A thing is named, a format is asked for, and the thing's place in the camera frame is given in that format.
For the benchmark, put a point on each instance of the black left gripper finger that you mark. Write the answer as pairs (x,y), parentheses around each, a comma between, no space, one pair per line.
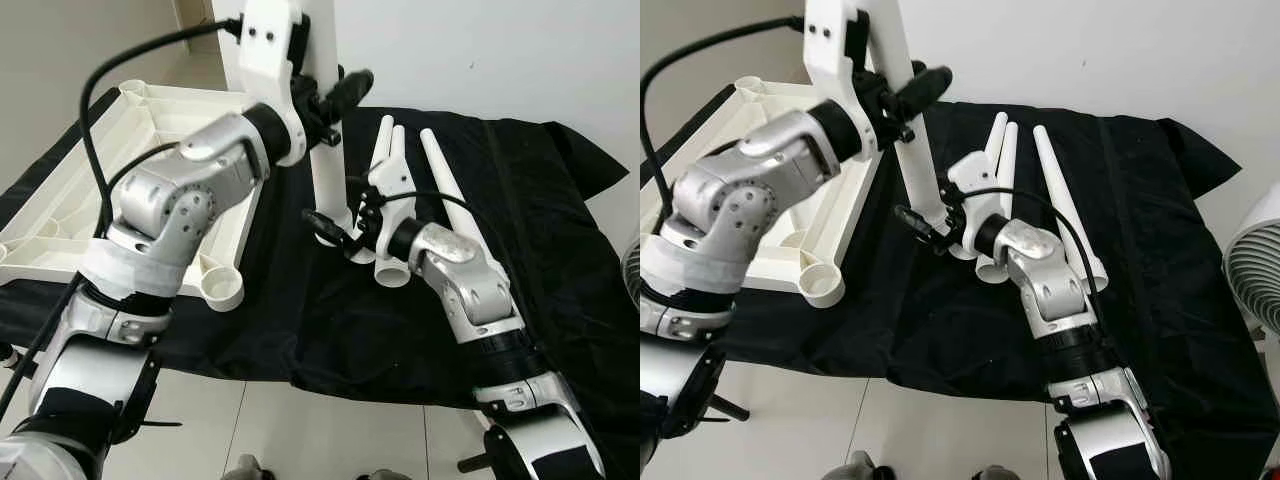
(928,84)
(352,88)

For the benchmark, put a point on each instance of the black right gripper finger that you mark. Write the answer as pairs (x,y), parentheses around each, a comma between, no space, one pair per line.
(325,228)
(915,222)

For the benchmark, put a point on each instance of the white plastic table top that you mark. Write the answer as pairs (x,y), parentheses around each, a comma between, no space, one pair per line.
(765,100)
(50,210)

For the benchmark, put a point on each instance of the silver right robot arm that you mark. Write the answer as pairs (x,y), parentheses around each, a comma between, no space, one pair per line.
(470,280)
(1050,280)

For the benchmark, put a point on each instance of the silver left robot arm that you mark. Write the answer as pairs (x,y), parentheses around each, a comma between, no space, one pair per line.
(740,190)
(170,200)

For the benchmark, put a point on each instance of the black table cloth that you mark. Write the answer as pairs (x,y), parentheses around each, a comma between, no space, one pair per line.
(560,250)
(1180,250)

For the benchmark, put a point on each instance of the grey right robot leg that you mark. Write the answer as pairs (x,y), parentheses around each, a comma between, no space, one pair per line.
(998,474)
(385,475)

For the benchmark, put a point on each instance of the black metal table leg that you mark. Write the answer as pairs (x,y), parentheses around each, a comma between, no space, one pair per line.
(730,408)
(475,462)

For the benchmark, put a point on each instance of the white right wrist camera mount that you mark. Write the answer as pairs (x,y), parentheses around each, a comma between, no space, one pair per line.
(975,175)
(390,185)

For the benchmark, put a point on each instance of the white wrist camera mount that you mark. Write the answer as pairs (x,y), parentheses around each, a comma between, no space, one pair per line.
(390,185)
(975,175)
(270,60)
(835,50)

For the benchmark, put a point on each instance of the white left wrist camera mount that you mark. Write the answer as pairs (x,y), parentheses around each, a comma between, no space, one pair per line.
(835,50)
(270,60)

